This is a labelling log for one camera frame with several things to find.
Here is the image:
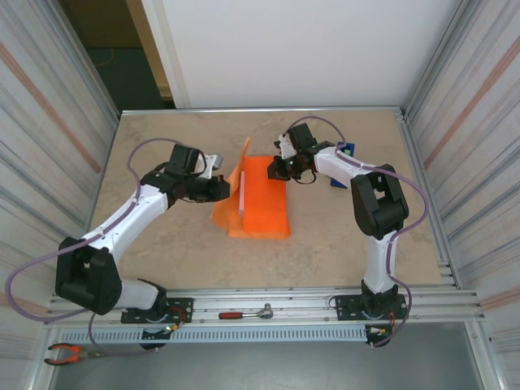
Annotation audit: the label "pink gift box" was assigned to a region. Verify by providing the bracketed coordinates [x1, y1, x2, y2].
[238, 170, 247, 216]

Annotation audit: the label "orange wrapping paper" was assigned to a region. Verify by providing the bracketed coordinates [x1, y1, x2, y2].
[209, 136, 293, 241]

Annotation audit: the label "blue tape dispenser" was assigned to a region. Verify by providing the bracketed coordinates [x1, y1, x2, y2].
[329, 141, 358, 189]

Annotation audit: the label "corrugated translucent side panel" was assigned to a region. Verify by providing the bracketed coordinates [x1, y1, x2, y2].
[401, 0, 520, 390]
[0, 0, 121, 390]

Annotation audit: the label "black connector module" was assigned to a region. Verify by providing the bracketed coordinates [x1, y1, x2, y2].
[140, 324, 182, 351]
[364, 324, 394, 349]

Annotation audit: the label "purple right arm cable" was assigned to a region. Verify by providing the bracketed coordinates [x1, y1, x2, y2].
[284, 115, 430, 349]

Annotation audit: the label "white door frame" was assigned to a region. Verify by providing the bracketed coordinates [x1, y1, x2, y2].
[140, 0, 192, 110]

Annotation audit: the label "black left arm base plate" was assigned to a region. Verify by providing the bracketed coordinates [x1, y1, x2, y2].
[120, 297, 194, 325]

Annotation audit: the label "red handled ratchet wrench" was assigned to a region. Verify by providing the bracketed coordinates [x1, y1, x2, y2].
[218, 303, 274, 321]

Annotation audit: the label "aluminium table frame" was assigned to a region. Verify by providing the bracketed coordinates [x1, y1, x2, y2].
[42, 106, 488, 328]

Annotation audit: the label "orange cord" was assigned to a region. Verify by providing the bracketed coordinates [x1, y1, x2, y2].
[95, 46, 117, 68]

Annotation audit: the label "grey slotted cable duct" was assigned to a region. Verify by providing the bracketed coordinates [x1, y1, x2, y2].
[60, 327, 366, 345]

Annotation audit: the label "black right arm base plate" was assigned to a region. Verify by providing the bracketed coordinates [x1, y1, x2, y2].
[335, 294, 407, 322]

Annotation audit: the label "orange handled pliers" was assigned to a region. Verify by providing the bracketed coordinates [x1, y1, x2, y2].
[43, 343, 109, 366]

